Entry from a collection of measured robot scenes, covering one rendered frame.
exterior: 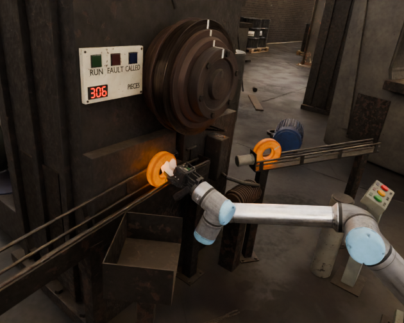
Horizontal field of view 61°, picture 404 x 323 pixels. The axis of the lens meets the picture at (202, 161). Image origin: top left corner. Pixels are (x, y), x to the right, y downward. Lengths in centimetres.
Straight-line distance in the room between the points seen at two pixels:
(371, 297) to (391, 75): 230
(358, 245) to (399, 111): 267
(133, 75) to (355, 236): 97
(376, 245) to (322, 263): 92
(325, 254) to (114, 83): 149
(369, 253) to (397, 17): 288
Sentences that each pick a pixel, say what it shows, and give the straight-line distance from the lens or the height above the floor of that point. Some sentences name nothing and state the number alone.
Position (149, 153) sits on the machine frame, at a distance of 146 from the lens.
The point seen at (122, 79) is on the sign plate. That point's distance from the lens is 131.
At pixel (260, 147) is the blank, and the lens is 182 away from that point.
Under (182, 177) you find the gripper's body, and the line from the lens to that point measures 135.
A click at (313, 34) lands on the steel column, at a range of 1029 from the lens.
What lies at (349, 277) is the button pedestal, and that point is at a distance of 223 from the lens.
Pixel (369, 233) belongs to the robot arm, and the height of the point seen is 77.
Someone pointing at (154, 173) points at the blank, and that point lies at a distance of 142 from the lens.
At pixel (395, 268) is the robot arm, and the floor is 66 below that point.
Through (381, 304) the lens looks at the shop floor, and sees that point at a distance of 226.
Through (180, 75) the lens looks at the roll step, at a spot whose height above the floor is 116.
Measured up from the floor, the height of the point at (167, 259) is 60.
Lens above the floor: 142
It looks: 25 degrees down
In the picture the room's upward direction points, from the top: 6 degrees clockwise
